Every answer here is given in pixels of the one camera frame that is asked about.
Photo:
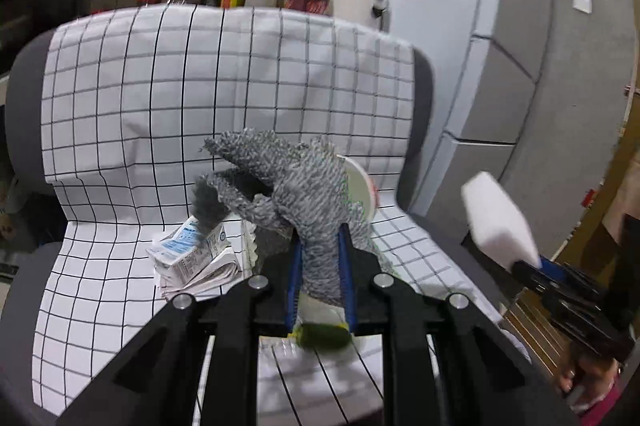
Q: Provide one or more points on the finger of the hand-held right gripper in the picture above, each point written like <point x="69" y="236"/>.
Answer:
<point x="530" y="278"/>
<point x="575" y="278"/>

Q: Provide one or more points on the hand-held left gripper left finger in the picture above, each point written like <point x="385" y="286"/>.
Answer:
<point x="295" y="278"/>

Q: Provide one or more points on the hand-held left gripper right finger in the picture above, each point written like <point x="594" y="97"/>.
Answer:
<point x="346" y="278"/>

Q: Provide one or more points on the white sponge block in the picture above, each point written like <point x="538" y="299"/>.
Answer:
<point x="495" y="221"/>

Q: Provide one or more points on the grey knit glove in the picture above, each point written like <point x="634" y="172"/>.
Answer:
<point x="310" y="186"/>

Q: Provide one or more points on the blue white carton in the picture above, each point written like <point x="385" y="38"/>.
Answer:
<point x="190" y="256"/>

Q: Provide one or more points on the person's right hand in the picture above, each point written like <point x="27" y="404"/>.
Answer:
<point x="575" y="381"/>

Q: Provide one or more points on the person's pink clothing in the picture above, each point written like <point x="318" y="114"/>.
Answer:
<point x="607" y="408"/>

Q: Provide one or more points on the white grid-patterned cloth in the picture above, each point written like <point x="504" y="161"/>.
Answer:
<point x="200" y="96"/>

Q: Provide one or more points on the grey sofa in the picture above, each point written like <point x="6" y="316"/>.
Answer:
<point x="30" y="106"/>

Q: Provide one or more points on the white wall switch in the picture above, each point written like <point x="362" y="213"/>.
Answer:
<point x="583" y="3"/>

